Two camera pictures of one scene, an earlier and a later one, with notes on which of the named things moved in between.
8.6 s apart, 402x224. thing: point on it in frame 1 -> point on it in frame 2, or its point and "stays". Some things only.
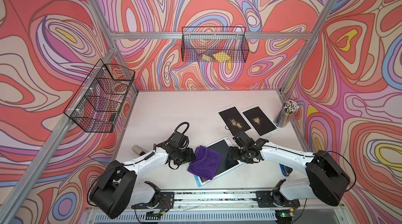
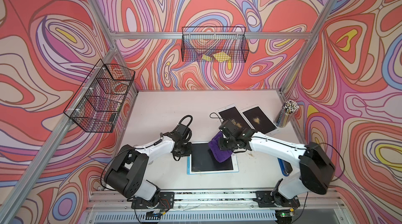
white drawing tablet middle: x=233 y=120 stays
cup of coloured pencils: x=286 y=113 stays
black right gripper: x=235 y=156 -> x=222 y=146
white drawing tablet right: x=258 y=121 stays
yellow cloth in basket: x=220 y=56 stays
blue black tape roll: x=285 y=170 stays
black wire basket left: x=95 y=106 stays
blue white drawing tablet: x=226 y=165 -> x=200 y=161
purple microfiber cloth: x=206 y=163 -> x=220 y=155
